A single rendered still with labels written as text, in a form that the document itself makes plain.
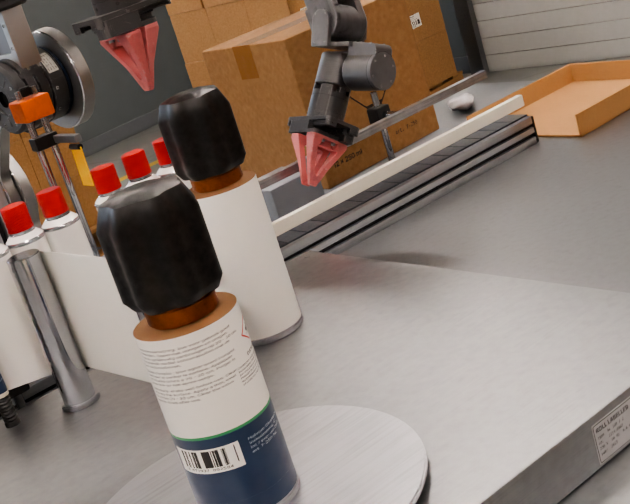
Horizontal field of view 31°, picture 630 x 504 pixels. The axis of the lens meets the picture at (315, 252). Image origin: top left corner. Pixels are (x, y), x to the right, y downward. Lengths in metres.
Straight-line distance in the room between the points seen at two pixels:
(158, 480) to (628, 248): 0.67
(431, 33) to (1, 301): 4.89
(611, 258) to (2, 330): 0.73
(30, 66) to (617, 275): 1.27
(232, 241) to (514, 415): 0.42
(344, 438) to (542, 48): 5.55
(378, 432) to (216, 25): 4.73
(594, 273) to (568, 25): 5.00
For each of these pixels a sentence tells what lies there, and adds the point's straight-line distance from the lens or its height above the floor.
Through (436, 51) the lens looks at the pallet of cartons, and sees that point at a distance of 6.10.
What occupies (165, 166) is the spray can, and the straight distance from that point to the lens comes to 1.60.
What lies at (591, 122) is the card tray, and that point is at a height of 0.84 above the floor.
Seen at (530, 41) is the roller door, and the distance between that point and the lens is 6.53.
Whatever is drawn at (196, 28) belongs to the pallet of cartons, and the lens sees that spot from 5.79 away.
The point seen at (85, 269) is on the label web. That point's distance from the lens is 1.24.
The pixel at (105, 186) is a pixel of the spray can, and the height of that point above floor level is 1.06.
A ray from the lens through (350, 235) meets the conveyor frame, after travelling 1.73.
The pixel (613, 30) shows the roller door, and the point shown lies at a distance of 6.24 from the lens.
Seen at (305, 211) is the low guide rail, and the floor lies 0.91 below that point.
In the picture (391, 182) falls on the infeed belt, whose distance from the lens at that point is 1.81.
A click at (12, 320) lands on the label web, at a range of 1.35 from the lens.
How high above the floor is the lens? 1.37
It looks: 18 degrees down
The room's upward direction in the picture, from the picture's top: 18 degrees counter-clockwise
